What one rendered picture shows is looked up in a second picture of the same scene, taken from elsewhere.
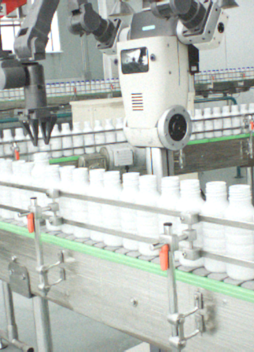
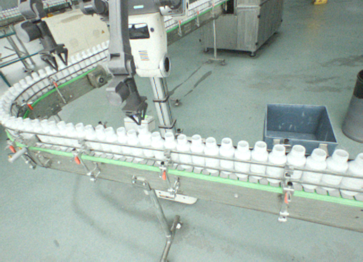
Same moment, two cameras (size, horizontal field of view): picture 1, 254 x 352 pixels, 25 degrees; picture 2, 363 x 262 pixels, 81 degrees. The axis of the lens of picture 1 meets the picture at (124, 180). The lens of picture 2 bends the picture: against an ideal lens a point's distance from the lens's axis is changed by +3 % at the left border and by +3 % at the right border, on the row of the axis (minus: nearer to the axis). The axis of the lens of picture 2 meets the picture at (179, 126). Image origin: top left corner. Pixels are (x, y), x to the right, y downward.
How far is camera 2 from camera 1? 0.94 m
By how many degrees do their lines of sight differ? 36
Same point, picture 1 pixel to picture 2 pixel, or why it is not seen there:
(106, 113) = (60, 26)
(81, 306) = (193, 195)
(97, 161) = (99, 74)
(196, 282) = not seen: hidden behind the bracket
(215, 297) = (300, 198)
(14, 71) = (123, 91)
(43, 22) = (127, 45)
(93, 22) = (100, 5)
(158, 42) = (153, 20)
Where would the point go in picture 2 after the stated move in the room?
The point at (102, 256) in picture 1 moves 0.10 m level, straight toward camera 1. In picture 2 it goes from (212, 180) to (230, 197)
